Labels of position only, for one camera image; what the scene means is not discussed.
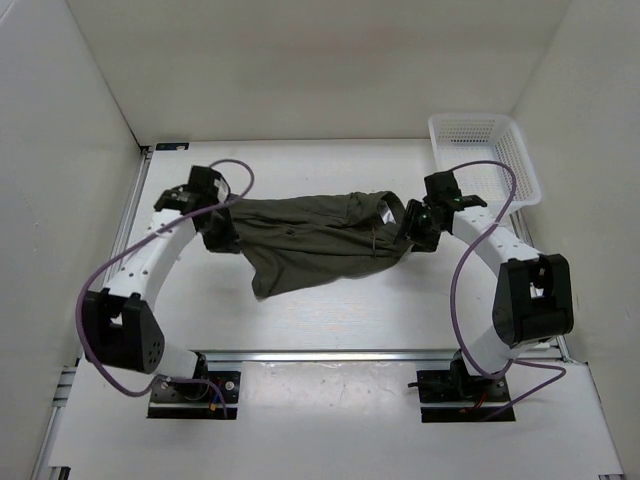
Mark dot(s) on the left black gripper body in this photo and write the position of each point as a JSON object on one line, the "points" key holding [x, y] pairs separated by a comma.
{"points": [[221, 234]]}

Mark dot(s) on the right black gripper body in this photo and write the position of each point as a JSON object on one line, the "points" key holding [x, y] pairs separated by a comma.
{"points": [[419, 225]]}

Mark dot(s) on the olive green shorts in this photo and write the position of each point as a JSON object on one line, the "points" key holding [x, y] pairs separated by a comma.
{"points": [[310, 241]]}

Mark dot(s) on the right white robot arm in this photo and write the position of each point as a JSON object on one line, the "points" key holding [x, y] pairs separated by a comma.
{"points": [[533, 296]]}

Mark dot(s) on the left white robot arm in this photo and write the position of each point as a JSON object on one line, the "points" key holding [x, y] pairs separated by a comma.
{"points": [[114, 312]]}

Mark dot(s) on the white perforated plastic basket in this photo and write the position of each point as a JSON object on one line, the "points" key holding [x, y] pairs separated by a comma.
{"points": [[491, 140]]}

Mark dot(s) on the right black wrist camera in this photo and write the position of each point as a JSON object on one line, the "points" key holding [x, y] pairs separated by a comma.
{"points": [[441, 187]]}

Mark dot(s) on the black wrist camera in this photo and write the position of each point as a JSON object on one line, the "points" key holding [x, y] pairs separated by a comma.
{"points": [[210, 184], [441, 187]]}

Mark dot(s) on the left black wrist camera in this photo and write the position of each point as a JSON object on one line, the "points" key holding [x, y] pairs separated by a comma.
{"points": [[210, 184]]}

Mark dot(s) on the aluminium front rail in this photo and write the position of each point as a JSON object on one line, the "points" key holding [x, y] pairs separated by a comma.
{"points": [[358, 355]]}

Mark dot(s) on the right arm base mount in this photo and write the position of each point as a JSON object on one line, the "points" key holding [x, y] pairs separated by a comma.
{"points": [[448, 399]]}

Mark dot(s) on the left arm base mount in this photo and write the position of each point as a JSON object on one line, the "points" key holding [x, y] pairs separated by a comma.
{"points": [[216, 399]]}

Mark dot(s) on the aluminium frame rail left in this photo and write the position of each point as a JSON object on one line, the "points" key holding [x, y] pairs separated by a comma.
{"points": [[42, 468]]}

